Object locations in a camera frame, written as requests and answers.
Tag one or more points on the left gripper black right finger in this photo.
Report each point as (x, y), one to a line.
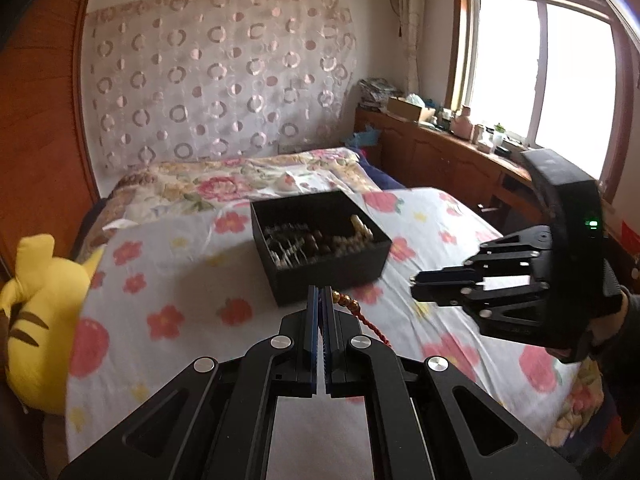
(330, 340)

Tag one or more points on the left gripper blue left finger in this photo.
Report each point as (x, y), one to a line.
(311, 339)

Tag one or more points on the black open jewelry box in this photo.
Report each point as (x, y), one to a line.
(347, 248)

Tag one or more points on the person's right hand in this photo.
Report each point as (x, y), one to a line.
(614, 338)

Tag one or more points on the wooden chair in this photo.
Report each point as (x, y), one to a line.
(509, 204)

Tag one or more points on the wooden sideboard cabinet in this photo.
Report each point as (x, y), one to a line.
(417, 156)

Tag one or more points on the dark blue blanket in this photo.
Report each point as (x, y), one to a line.
(384, 181)

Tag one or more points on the strawberry print white sheet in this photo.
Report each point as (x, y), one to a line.
(184, 366)

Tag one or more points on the floral quilt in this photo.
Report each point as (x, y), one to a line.
(173, 189)

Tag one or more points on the blue plastic bag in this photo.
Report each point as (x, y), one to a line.
(367, 138)

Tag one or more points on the pink kettle jug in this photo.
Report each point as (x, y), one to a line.
(461, 125)

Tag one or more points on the stack of papers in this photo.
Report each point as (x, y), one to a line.
(375, 93)

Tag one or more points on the pink circle pattern curtain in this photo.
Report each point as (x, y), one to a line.
(186, 80)

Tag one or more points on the yellow striped plush toy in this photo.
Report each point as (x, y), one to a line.
(40, 308)

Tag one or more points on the side window curtain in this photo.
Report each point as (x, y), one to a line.
(411, 22)

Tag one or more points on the window with frame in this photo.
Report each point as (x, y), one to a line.
(549, 74)

